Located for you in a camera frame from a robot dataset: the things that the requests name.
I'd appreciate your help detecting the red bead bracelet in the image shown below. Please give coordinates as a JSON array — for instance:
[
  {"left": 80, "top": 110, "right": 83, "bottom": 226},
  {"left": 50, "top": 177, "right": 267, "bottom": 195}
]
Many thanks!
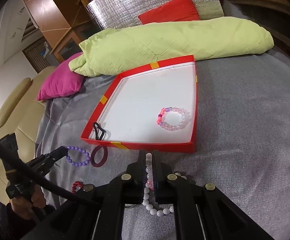
[{"left": 71, "top": 180, "right": 84, "bottom": 195}]

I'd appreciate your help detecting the white bead bracelet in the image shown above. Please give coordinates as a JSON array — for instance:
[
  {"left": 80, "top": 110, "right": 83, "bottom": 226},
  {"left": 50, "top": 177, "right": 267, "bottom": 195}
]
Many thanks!
[{"left": 142, "top": 153, "right": 188, "bottom": 218}]

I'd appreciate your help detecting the maroon hair band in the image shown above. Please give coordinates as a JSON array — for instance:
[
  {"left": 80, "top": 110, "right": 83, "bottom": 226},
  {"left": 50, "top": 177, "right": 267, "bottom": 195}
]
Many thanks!
[{"left": 90, "top": 145, "right": 108, "bottom": 167}]

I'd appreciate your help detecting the pink purple mixed bead bracelet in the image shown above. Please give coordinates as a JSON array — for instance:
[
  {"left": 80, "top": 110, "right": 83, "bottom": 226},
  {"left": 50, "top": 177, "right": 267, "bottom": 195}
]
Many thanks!
[{"left": 156, "top": 106, "right": 190, "bottom": 132}]

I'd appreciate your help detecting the red jewelry box tray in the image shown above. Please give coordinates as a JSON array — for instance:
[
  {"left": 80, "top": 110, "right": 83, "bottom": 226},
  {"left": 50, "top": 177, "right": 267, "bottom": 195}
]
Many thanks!
[{"left": 80, "top": 55, "right": 198, "bottom": 153}]

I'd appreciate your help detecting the person's left hand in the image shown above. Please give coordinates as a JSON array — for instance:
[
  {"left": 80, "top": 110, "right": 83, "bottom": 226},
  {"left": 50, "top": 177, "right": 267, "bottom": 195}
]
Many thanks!
[{"left": 10, "top": 185, "right": 46, "bottom": 220}]

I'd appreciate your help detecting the beige leather sofa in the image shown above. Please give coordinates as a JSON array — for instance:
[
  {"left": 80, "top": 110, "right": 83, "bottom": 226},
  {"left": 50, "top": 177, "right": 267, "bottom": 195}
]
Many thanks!
[{"left": 0, "top": 66, "right": 56, "bottom": 205}]

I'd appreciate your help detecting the magenta pillow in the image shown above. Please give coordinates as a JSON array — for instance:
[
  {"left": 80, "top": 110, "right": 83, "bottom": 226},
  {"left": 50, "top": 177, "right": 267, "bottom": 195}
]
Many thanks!
[{"left": 36, "top": 53, "right": 85, "bottom": 101}]

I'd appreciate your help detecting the grey bed blanket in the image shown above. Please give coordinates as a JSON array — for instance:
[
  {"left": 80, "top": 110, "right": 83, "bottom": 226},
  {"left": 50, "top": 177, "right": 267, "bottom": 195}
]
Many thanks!
[{"left": 35, "top": 48, "right": 290, "bottom": 239}]

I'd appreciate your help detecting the light green folded duvet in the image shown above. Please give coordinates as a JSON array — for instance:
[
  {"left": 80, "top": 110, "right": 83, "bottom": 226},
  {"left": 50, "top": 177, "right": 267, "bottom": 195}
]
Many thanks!
[{"left": 69, "top": 17, "right": 274, "bottom": 77}]

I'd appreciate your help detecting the brown wooden cabinet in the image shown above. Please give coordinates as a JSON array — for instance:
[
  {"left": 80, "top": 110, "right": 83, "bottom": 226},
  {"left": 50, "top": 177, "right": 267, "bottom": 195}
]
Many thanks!
[{"left": 23, "top": 0, "right": 98, "bottom": 62}]

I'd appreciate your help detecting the red cushion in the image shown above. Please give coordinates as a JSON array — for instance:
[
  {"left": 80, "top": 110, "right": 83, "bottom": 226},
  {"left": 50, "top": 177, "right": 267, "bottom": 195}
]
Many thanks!
[{"left": 138, "top": 0, "right": 200, "bottom": 25}]

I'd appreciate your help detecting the black cable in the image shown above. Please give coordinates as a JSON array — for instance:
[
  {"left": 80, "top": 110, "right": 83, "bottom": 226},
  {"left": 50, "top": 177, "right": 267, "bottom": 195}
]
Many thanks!
[{"left": 0, "top": 130, "right": 91, "bottom": 203}]

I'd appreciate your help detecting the black hair tie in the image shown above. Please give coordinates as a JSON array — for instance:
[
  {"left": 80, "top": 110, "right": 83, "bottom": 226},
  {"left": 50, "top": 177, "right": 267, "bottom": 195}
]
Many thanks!
[{"left": 92, "top": 122, "right": 106, "bottom": 141}]

